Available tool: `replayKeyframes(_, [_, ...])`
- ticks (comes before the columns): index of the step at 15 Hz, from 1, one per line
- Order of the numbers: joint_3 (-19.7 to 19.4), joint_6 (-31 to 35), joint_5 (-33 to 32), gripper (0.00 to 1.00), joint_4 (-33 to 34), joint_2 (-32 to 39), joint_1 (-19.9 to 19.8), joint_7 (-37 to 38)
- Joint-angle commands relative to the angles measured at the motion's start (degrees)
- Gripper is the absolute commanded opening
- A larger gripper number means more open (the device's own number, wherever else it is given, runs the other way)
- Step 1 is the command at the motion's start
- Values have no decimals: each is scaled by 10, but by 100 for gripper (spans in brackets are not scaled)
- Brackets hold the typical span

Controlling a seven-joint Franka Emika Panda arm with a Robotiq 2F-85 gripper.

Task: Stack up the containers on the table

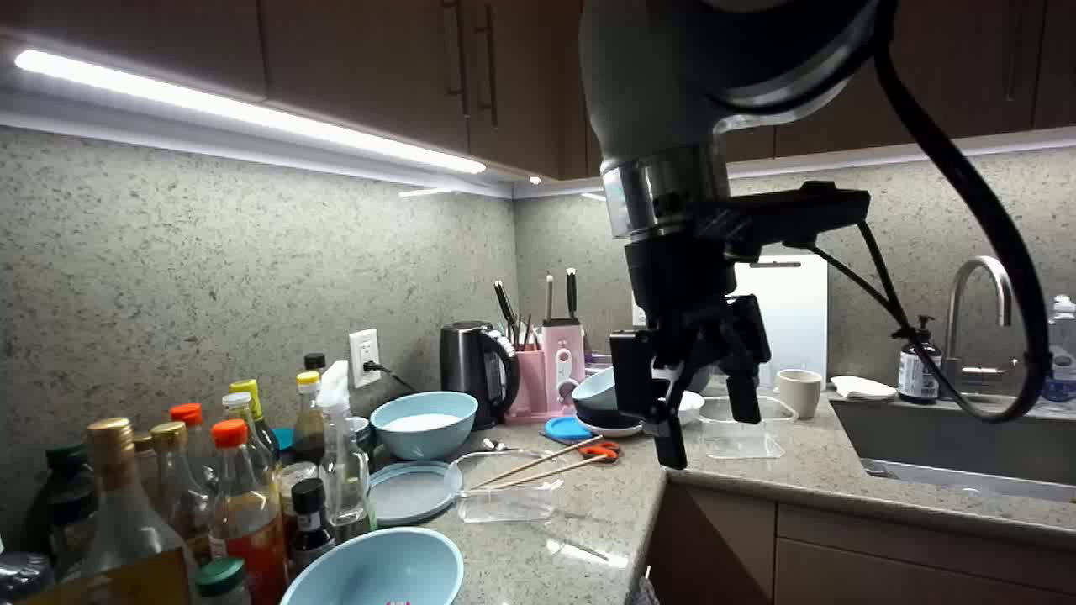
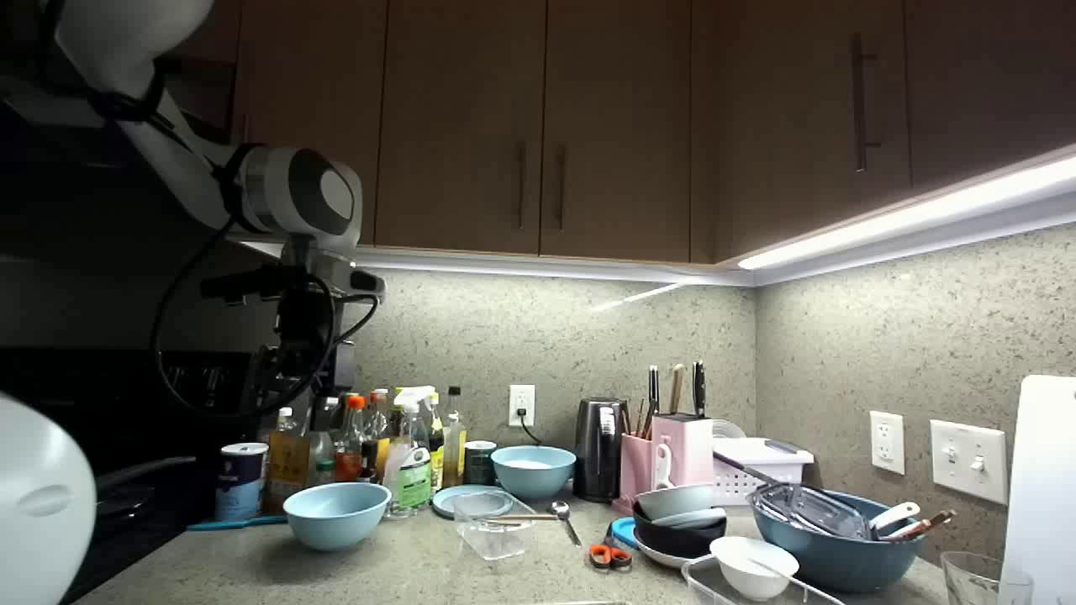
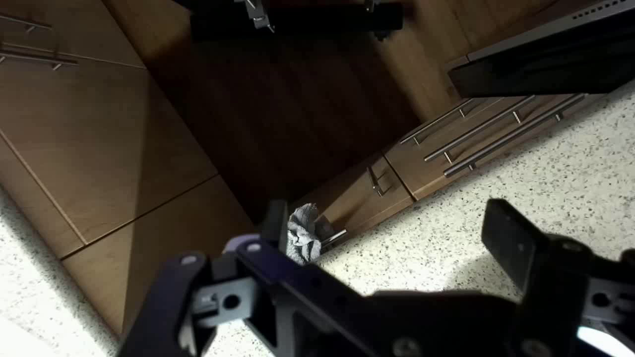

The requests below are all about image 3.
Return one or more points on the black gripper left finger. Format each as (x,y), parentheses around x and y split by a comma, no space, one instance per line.
(292,309)

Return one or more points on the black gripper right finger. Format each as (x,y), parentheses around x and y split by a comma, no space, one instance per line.
(566,288)

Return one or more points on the crumpled white cloth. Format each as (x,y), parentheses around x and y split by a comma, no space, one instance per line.
(304,242)

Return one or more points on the wooden lower cabinet drawers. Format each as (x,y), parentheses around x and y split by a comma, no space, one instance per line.
(439,153)

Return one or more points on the black oven front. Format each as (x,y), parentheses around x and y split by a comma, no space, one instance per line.
(586,50)

